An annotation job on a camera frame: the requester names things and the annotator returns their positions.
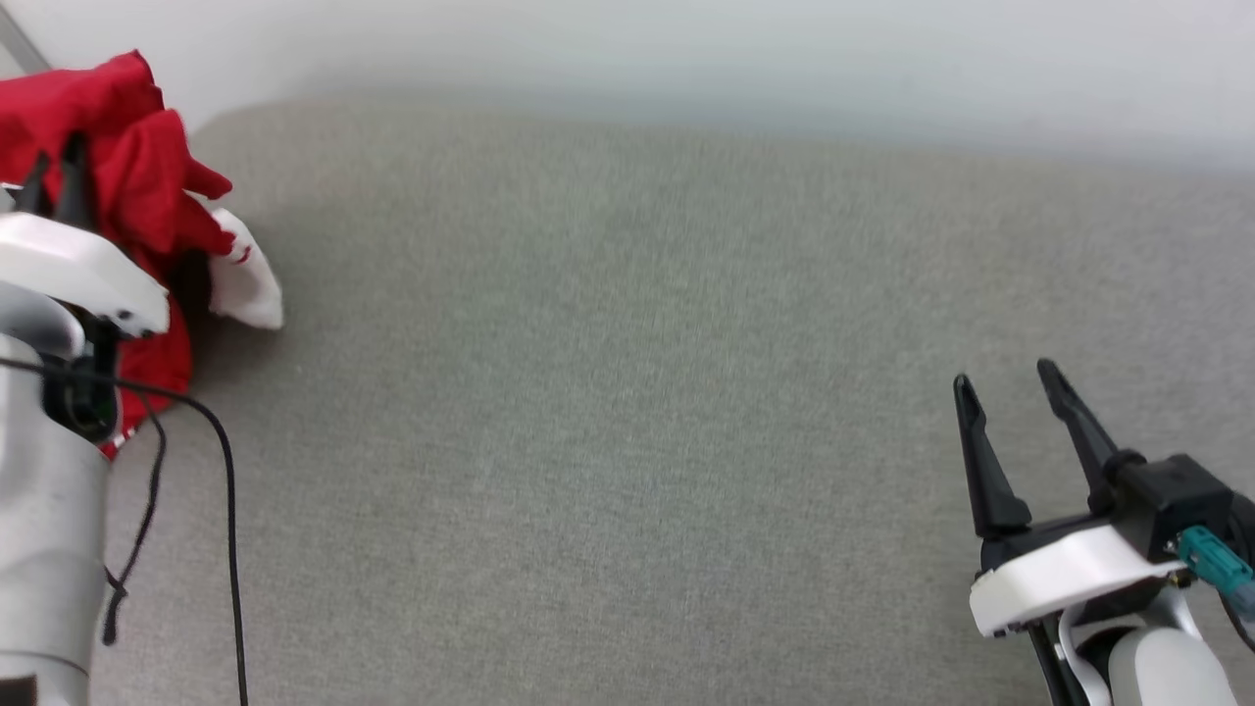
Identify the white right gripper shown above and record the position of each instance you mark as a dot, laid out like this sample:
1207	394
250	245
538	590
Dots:
1059	579

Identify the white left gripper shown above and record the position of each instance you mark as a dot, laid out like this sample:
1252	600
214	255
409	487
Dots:
78	265

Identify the red and white garment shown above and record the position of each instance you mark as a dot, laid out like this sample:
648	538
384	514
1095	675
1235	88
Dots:
137	167

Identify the grey fabric sofa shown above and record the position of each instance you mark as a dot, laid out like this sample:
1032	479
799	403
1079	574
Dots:
627	392

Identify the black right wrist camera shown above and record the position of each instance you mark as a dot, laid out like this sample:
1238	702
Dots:
1172	500

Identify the teal right camera connector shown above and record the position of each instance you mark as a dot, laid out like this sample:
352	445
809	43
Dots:
1211	559

